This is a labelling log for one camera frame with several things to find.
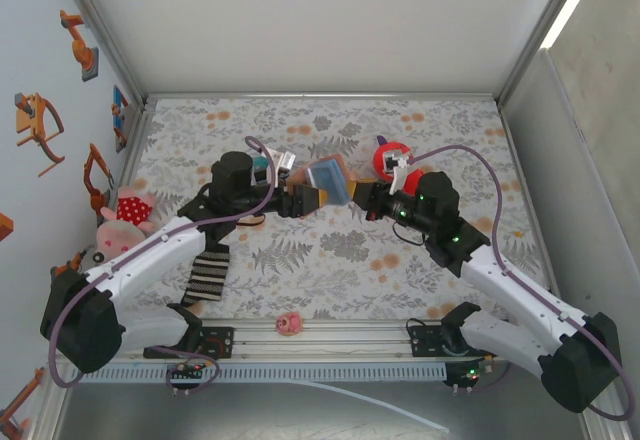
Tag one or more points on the blue and black small box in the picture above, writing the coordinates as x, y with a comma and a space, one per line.
260, 172

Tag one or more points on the brown leather card holder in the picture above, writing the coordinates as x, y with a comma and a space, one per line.
327, 180

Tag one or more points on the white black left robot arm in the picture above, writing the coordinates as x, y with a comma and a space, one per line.
150, 255

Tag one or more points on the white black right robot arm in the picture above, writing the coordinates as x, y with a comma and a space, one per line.
520, 290

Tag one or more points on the teal credit card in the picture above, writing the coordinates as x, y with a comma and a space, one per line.
258, 162

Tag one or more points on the red shark plush toy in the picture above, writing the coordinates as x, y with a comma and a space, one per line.
378, 165

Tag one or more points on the floral fern tablecloth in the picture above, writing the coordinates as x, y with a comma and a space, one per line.
320, 280

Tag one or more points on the pink pig plush toy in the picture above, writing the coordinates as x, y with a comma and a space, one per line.
132, 209

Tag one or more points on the black white striped sock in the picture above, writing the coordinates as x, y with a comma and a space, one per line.
210, 280

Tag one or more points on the pink donut toy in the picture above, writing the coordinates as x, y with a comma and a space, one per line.
289, 323

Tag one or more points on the black controller circuit board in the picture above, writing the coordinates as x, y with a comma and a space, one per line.
187, 371
467, 375

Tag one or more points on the white plastic tube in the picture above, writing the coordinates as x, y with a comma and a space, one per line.
425, 421

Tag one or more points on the white light strip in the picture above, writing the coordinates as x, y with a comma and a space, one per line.
575, 2

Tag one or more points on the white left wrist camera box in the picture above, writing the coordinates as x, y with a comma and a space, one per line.
281, 159

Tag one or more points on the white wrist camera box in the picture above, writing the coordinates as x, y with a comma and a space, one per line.
397, 160
281, 159

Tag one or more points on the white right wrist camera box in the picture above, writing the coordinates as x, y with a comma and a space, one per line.
397, 160

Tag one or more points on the thin aluminium frame rail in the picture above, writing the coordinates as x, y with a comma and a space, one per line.
320, 95

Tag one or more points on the blue orange wall sticker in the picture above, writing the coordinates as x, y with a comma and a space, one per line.
119, 110

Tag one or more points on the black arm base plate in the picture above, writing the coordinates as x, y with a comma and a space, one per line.
225, 342
425, 342

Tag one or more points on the wide aluminium frame rail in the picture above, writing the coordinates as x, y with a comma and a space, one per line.
350, 345

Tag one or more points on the aluminium frame post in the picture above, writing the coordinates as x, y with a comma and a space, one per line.
543, 30
101, 30

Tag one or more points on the orange gripper wall sticker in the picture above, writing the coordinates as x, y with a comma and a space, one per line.
30, 120

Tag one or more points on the orange block wall sticker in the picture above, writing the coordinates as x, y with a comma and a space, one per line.
5, 227

